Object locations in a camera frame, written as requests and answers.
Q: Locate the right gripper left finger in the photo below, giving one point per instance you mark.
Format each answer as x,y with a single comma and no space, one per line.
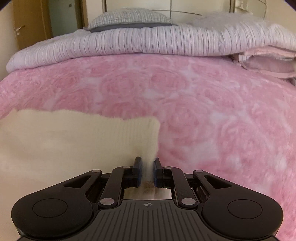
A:
128,176

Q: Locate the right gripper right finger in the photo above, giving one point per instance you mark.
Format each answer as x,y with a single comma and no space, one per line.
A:
167,177

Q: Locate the cream knit sweater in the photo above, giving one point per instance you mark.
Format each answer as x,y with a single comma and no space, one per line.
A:
42,148

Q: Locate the pink rose blanket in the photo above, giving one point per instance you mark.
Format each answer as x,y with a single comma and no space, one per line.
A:
213,115

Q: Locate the lilac striped quilt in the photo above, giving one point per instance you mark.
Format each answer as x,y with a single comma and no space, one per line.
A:
214,34

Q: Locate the grey checked pillow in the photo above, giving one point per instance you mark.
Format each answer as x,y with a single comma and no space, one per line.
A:
128,18

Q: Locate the pink folded blanket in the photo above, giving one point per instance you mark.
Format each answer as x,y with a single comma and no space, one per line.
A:
268,60

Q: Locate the cream wardrobe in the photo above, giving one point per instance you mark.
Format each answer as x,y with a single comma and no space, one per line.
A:
185,10

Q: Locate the wooden door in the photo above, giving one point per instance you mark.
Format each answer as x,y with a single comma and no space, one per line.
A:
32,22

